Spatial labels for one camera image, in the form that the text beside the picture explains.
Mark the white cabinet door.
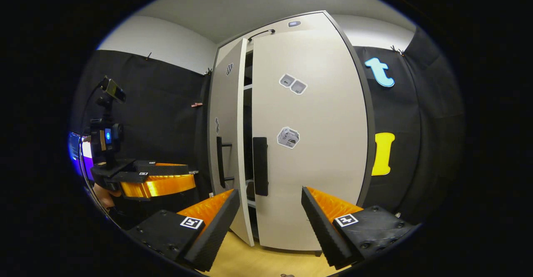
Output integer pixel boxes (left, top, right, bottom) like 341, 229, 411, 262
208, 38, 255, 247
251, 31, 369, 252

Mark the black door handle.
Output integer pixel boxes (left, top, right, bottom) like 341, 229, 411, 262
253, 137, 269, 197
216, 136, 234, 189

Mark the black drawer handle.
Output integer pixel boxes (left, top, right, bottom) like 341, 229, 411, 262
248, 29, 276, 41

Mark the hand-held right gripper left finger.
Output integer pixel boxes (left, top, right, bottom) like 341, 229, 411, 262
127, 189, 241, 272

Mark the lit screen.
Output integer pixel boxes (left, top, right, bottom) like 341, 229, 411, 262
68, 131, 94, 177

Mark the white shoe cabinet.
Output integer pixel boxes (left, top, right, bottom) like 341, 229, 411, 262
207, 10, 376, 257

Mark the white cabinet drawer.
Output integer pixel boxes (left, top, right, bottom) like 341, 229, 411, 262
217, 12, 340, 52

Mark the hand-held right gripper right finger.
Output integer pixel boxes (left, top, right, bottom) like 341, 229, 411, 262
301, 186, 417, 271

